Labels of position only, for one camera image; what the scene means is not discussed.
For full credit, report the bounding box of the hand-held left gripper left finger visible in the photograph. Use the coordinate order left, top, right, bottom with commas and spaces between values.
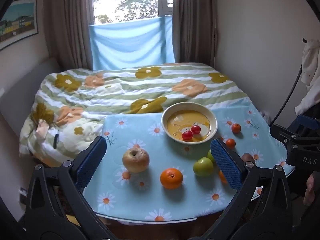
24, 136, 118, 240

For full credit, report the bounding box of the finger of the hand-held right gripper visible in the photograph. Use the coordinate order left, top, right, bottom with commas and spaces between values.
296, 114, 320, 131
269, 123, 320, 146

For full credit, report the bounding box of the person's right hand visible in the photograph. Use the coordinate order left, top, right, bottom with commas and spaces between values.
303, 172, 317, 206

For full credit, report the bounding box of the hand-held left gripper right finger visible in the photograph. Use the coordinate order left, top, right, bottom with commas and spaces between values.
202, 139, 293, 240

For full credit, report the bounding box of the blue daisy tablecloth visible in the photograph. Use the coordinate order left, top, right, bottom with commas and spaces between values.
82, 106, 288, 222

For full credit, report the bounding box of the white plastic bag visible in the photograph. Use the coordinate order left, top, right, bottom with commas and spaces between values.
260, 110, 272, 124

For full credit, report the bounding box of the brown kiwi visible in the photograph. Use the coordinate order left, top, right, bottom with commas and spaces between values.
241, 153, 255, 164

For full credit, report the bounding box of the light blue window cloth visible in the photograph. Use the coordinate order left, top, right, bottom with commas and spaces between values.
89, 16, 175, 71

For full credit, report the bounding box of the pink cloth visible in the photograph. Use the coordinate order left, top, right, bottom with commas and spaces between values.
36, 120, 50, 138

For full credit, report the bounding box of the window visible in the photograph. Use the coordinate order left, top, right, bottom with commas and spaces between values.
92, 0, 174, 26

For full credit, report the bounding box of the striped floral blanket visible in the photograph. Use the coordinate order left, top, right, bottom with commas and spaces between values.
20, 62, 255, 161

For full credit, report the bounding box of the black cable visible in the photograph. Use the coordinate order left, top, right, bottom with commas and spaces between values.
270, 64, 303, 127

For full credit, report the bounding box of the cream bowl with yellow print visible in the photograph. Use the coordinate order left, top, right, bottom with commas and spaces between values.
161, 102, 218, 145

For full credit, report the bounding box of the framed wall picture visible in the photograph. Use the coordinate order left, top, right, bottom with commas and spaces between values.
0, 0, 39, 52

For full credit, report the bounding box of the brown curtain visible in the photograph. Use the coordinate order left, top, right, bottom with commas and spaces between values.
44, 0, 96, 71
172, 0, 218, 67

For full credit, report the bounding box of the white hanging garment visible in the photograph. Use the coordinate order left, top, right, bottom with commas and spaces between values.
294, 39, 320, 117

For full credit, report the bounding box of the wrinkled yellow apple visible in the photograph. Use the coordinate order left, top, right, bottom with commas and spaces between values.
122, 148, 150, 173

